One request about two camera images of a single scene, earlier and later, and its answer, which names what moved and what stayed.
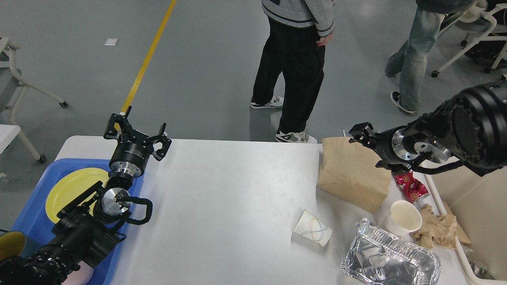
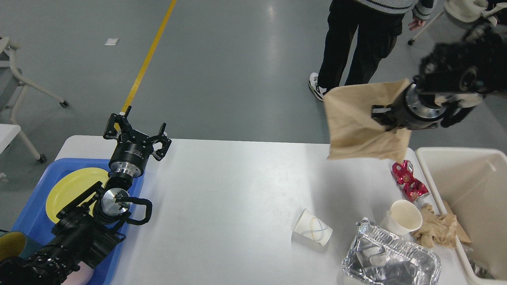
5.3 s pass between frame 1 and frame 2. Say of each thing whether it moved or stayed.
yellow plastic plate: stayed
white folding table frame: stayed
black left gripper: stayed
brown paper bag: moved
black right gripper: moved
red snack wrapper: stayed
